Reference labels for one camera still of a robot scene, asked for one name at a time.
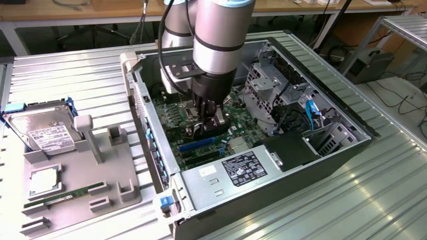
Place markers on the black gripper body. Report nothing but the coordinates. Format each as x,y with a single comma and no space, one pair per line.
214,85

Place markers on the black graphics card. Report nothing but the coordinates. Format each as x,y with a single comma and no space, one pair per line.
209,135

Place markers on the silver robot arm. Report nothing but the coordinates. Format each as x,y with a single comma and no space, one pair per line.
217,37

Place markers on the green motherboard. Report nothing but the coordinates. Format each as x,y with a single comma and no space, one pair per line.
241,125

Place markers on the blue expansion slot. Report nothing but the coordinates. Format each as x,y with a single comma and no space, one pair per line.
195,146

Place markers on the black RAM slots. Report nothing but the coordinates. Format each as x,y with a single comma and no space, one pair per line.
174,98

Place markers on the silver chipset heatsink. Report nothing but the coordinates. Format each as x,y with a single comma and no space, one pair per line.
238,145

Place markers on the metal drive cage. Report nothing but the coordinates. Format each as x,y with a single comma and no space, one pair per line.
263,85

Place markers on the short black expansion slot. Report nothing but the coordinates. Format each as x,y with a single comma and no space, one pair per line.
202,158

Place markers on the silver power supply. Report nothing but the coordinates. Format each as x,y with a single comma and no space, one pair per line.
207,185

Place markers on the black fan shroud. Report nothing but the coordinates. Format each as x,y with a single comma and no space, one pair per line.
290,150

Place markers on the blue case latch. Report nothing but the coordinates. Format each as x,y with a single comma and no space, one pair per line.
166,202

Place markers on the open black PC case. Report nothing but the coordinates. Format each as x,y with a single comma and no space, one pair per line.
267,200

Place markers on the grey parts rack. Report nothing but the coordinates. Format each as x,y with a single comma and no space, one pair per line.
77,180

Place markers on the black box on floor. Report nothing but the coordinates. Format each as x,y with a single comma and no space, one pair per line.
370,67

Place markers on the green RAM stick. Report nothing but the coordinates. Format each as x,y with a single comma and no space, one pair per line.
81,192

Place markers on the silver hard disk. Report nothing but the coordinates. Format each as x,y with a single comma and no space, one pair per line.
43,125

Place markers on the silver CPU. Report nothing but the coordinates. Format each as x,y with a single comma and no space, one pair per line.
45,181

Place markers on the wooden desk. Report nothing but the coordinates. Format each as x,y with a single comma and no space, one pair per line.
50,12

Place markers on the blue disk carrier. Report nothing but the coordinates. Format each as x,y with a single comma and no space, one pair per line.
15,108

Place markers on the metal slat side table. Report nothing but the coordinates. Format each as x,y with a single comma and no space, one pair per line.
401,27

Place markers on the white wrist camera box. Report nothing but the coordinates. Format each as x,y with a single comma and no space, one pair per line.
174,85

